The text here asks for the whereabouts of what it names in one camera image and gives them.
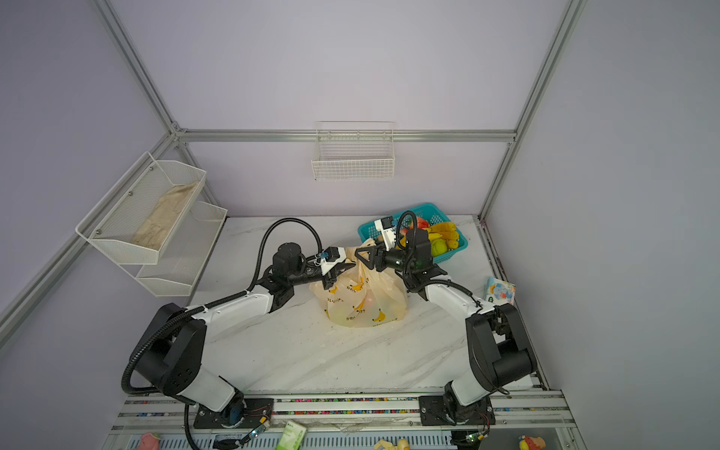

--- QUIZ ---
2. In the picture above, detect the upper white mesh shelf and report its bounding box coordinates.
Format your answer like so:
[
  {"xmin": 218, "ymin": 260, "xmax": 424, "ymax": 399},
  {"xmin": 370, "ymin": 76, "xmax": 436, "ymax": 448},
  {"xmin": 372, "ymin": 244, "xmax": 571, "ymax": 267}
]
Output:
[{"xmin": 75, "ymin": 152, "xmax": 206, "ymax": 266}]

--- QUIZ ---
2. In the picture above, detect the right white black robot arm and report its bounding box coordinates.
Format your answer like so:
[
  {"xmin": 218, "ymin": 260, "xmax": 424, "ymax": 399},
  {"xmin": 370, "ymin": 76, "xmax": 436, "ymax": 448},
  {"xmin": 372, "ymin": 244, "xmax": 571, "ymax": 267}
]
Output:
[{"xmin": 355, "ymin": 211, "xmax": 538, "ymax": 428}]

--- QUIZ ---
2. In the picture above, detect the lower white mesh shelf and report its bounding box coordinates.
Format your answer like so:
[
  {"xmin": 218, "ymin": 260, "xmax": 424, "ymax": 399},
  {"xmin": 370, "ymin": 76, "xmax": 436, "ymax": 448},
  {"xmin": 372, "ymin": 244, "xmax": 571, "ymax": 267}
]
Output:
[{"xmin": 135, "ymin": 201, "xmax": 227, "ymax": 297}]

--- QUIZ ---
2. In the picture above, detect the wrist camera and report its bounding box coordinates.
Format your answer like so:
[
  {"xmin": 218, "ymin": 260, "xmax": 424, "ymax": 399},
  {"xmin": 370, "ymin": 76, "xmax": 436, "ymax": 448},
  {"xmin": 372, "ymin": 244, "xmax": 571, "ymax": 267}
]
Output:
[
  {"xmin": 373, "ymin": 217, "xmax": 397, "ymax": 251},
  {"xmin": 319, "ymin": 247, "xmax": 347, "ymax": 276}
]

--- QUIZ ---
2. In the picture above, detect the yellow fake banana bunch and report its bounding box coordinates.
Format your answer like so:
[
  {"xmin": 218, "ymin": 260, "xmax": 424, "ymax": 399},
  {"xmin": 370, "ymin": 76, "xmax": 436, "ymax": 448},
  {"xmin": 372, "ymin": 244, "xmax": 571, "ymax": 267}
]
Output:
[{"xmin": 426, "ymin": 222, "xmax": 459, "ymax": 251}]

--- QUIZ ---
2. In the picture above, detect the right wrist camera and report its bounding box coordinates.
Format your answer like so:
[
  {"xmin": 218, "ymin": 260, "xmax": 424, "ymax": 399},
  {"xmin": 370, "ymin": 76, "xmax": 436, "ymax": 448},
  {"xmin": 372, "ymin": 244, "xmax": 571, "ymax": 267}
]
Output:
[{"xmin": 373, "ymin": 217, "xmax": 397, "ymax": 251}]

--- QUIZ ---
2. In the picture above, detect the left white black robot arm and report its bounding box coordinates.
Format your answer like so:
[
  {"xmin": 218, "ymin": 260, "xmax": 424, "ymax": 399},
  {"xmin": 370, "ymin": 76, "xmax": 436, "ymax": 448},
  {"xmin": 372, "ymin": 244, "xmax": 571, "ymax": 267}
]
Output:
[{"xmin": 120, "ymin": 217, "xmax": 355, "ymax": 429}]

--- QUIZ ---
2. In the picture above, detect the beige toy below rail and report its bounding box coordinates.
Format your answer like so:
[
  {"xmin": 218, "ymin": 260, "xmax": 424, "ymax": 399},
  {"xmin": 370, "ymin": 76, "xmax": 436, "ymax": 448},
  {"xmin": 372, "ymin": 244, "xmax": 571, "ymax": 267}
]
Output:
[{"xmin": 373, "ymin": 439, "xmax": 411, "ymax": 450}]

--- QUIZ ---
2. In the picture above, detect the green white packet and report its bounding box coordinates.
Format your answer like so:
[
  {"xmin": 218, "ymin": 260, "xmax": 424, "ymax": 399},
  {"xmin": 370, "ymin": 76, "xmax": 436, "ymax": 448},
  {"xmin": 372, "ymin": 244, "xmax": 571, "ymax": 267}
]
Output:
[{"xmin": 276, "ymin": 421, "xmax": 308, "ymax": 450}]

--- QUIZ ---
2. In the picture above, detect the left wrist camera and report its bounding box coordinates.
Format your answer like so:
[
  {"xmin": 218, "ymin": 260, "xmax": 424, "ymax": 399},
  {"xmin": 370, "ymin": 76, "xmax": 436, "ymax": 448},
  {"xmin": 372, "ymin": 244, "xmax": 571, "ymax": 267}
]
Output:
[{"xmin": 319, "ymin": 247, "xmax": 347, "ymax": 276}]

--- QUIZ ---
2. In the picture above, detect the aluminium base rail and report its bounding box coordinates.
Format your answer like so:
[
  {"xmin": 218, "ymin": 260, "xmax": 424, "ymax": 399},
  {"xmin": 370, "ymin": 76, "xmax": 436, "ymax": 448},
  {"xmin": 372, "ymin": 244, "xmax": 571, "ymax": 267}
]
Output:
[{"xmin": 103, "ymin": 389, "xmax": 586, "ymax": 449}]

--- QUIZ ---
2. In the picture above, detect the aluminium frame back bar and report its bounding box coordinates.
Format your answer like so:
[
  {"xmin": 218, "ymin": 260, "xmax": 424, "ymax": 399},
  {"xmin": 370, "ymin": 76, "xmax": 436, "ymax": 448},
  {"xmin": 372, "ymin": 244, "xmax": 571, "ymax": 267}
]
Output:
[{"xmin": 175, "ymin": 129, "xmax": 518, "ymax": 144}]

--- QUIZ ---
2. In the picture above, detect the white mesh shelf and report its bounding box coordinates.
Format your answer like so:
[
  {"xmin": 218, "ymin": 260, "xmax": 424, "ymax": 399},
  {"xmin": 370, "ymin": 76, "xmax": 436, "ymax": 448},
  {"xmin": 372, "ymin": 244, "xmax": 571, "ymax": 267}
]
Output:
[
  {"xmin": 75, "ymin": 152, "xmax": 206, "ymax": 266},
  {"xmin": 135, "ymin": 201, "xmax": 227, "ymax": 297}
]

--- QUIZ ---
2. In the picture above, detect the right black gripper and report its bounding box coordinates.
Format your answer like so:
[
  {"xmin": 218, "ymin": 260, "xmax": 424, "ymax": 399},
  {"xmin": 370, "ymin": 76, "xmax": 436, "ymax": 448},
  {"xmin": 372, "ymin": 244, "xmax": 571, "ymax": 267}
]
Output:
[{"xmin": 352, "ymin": 241, "xmax": 416, "ymax": 276}]

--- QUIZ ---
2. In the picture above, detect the beige cloth in shelf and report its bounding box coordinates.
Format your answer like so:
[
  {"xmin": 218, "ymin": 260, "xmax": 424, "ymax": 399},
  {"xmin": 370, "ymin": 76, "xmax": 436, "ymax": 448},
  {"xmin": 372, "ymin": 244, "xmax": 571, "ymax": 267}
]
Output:
[{"xmin": 131, "ymin": 182, "xmax": 198, "ymax": 251}]

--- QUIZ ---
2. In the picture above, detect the red yellow toy figure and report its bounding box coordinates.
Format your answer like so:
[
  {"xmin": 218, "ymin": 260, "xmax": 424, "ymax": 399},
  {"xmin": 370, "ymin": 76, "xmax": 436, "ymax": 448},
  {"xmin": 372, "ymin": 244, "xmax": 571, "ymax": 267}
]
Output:
[{"xmin": 519, "ymin": 435, "xmax": 547, "ymax": 450}]

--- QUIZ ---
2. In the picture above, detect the cream banana print plastic bag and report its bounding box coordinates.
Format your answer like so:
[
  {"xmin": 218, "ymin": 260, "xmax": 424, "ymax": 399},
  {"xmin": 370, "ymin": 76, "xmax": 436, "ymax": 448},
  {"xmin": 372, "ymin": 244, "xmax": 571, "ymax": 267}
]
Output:
[{"xmin": 309, "ymin": 247, "xmax": 408, "ymax": 328}]

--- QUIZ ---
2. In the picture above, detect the pink toy below rail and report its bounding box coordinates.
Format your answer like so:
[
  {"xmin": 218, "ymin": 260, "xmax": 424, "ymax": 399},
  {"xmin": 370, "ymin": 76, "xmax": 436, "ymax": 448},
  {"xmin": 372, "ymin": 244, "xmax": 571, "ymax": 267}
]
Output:
[{"xmin": 136, "ymin": 432, "xmax": 161, "ymax": 450}]

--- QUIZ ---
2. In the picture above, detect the red fake strawberry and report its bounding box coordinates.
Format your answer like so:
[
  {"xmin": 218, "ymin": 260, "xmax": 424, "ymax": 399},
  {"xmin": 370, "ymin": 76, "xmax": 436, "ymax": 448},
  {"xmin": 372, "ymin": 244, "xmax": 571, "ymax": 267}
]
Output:
[{"xmin": 416, "ymin": 217, "xmax": 431, "ymax": 229}]

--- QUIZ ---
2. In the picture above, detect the white wire wall basket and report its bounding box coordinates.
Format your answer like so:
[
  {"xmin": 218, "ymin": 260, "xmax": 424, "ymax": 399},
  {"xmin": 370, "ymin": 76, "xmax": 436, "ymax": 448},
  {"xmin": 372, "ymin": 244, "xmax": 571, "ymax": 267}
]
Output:
[{"xmin": 311, "ymin": 121, "xmax": 396, "ymax": 182}]

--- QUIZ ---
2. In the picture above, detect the colourful tissue pack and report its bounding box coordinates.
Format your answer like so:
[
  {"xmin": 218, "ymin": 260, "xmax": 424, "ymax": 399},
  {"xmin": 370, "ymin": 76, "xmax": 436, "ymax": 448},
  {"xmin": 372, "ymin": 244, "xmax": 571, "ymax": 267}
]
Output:
[{"xmin": 485, "ymin": 277, "xmax": 517, "ymax": 305}]

